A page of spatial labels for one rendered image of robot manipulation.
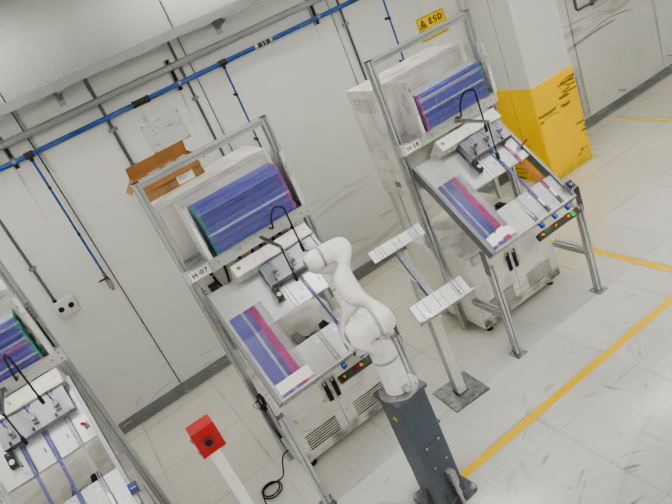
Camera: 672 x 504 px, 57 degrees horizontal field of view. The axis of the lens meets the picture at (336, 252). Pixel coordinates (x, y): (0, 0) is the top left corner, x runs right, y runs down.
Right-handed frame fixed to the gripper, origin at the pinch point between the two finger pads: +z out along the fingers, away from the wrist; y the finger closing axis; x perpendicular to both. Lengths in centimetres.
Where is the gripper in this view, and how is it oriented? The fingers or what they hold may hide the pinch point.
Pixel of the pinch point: (361, 352)
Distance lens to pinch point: 322.7
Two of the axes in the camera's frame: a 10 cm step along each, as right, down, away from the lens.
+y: 8.0, -5.1, 3.2
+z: -0.5, 4.7, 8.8
